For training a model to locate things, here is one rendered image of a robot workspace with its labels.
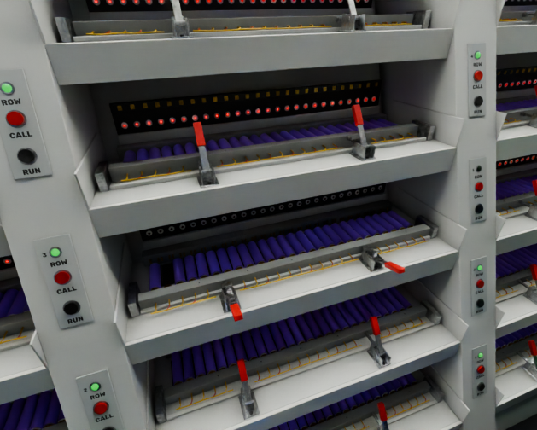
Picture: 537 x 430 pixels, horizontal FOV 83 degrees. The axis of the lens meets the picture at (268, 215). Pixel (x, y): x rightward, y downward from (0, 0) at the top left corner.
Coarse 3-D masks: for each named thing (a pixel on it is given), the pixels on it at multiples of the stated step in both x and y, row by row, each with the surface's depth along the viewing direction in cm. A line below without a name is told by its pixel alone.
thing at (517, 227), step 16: (512, 160) 81; (528, 160) 83; (512, 176) 81; (528, 176) 81; (496, 192) 74; (512, 192) 74; (528, 192) 74; (496, 208) 69; (512, 208) 69; (528, 208) 71; (496, 224) 60; (512, 224) 65; (528, 224) 65; (496, 240) 61; (512, 240) 63; (528, 240) 65
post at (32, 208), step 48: (0, 0) 33; (0, 48) 34; (48, 96) 36; (0, 144) 35; (48, 144) 37; (0, 192) 36; (48, 192) 37; (96, 240) 40; (96, 288) 41; (48, 336) 40; (96, 336) 41; (144, 384) 50
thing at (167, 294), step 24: (360, 240) 58; (384, 240) 58; (408, 240) 61; (264, 264) 53; (288, 264) 53; (312, 264) 55; (336, 264) 55; (168, 288) 49; (192, 288) 49; (216, 288) 50
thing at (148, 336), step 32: (224, 224) 61; (256, 224) 63; (416, 224) 65; (448, 224) 59; (128, 256) 56; (384, 256) 58; (416, 256) 57; (448, 256) 58; (128, 288) 51; (256, 288) 51; (288, 288) 51; (320, 288) 51; (352, 288) 53; (384, 288) 56; (128, 320) 47; (160, 320) 46; (192, 320) 46; (224, 320) 47; (256, 320) 49; (128, 352) 44; (160, 352) 46
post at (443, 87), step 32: (384, 0) 64; (480, 0) 51; (480, 32) 52; (384, 64) 68; (416, 64) 60; (448, 64) 53; (384, 96) 70; (416, 96) 61; (448, 96) 54; (480, 128) 55; (416, 192) 66; (448, 192) 58; (480, 224) 59; (480, 256) 60; (448, 288) 63; (480, 320) 63; (448, 384) 68; (480, 416) 67
